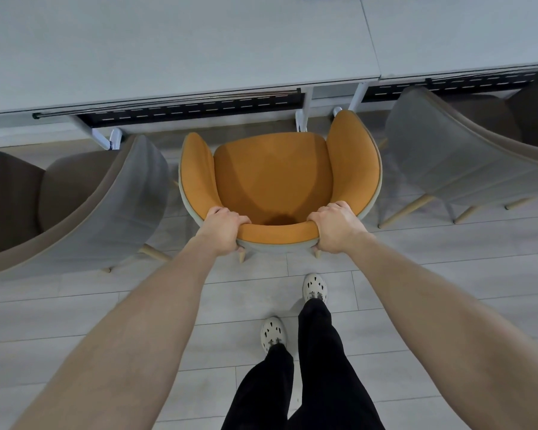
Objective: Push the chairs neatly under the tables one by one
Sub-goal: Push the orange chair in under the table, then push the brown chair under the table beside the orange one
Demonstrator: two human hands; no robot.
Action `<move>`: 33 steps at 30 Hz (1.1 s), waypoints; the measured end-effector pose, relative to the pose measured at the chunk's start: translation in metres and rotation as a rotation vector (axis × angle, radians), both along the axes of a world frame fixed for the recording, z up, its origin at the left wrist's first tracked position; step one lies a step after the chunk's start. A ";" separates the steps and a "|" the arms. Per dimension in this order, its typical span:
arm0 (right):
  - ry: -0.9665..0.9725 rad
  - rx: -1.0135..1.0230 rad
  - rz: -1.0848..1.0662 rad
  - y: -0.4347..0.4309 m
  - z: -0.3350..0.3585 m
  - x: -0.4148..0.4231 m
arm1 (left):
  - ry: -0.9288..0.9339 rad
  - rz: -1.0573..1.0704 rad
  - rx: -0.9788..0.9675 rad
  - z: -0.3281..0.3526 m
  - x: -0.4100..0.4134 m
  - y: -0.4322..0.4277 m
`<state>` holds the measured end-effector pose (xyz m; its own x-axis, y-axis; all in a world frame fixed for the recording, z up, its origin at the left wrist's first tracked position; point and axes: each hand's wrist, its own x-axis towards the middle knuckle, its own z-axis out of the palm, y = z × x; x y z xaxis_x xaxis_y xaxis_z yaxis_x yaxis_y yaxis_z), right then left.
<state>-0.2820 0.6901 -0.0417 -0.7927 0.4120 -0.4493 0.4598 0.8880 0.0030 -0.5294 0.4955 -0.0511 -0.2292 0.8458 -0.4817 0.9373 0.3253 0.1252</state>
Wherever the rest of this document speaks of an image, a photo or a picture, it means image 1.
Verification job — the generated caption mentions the person's left hand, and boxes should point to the person's left hand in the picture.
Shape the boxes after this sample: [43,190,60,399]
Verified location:
[196,207,253,257]

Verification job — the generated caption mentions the person's right hand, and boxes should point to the person's right hand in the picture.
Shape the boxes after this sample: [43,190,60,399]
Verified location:
[306,201,376,255]

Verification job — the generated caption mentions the orange upholstered armchair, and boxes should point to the orange upholstered armchair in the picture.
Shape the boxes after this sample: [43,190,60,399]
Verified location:
[178,110,383,265]

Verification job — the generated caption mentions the person's left forearm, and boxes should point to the person's left forearm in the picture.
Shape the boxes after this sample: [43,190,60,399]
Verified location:
[11,235,217,430]

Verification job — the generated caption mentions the person's right forearm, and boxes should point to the person's right forearm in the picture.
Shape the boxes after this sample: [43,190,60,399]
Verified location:
[343,233,538,430]

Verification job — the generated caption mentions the white perforated clog shoe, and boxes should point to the white perforated clog shoe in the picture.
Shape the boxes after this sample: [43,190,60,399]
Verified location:
[302,272,329,305]
[260,316,288,355]

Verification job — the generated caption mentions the white metal table leg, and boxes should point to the white metal table leg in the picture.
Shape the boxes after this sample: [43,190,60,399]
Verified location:
[68,115,124,151]
[294,87,315,133]
[333,82,369,118]

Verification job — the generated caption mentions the grey upholstered armchair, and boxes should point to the grey upholstered armchair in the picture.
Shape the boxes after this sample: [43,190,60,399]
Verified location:
[377,74,538,229]
[0,134,171,279]

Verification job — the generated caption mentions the black trousers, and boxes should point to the black trousers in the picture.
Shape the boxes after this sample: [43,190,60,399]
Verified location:
[221,298,386,430]

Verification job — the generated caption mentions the black perforated cable tray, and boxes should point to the black perforated cable tray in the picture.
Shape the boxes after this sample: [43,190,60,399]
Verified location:
[32,88,306,128]
[362,68,538,103]

